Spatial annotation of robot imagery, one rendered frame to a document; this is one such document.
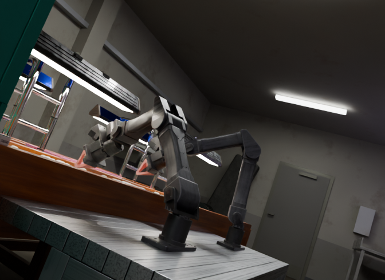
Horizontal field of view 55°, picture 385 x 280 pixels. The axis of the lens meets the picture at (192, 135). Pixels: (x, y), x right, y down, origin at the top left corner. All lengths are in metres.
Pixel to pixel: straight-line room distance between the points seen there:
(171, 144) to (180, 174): 0.12
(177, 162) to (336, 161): 7.26
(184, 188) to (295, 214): 7.08
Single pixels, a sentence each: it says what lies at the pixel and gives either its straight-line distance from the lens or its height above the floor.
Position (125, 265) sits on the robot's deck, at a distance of 0.65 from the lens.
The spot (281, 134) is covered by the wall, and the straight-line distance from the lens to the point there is 8.35.
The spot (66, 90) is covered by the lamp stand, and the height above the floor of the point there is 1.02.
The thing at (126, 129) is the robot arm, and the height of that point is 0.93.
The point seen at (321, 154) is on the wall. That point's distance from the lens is 8.17.
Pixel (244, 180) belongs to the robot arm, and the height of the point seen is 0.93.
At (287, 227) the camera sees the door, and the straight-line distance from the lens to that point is 7.96.
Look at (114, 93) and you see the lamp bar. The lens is 1.43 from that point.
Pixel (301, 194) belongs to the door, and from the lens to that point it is 7.99.
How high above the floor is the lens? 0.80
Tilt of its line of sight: 9 degrees up
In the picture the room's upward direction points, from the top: 20 degrees clockwise
